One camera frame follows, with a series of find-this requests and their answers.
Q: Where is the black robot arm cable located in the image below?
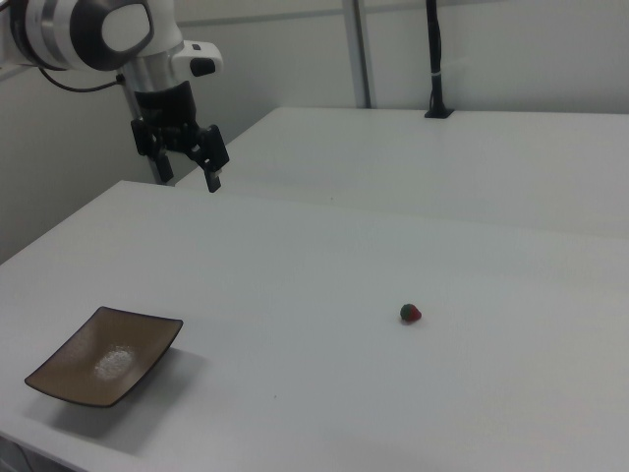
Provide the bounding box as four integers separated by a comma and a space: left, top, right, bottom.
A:
36, 64, 125, 93

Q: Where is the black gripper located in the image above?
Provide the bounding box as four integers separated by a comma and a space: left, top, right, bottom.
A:
130, 81, 231, 194

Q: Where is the red toy strawberry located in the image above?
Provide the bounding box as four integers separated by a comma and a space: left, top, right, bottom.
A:
398, 302, 425, 325

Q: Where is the brown square ceramic plate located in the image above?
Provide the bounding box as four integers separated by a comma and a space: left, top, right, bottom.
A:
24, 305, 185, 410

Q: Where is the black camera stand with white tie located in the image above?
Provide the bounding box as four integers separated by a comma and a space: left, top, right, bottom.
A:
424, 0, 456, 120

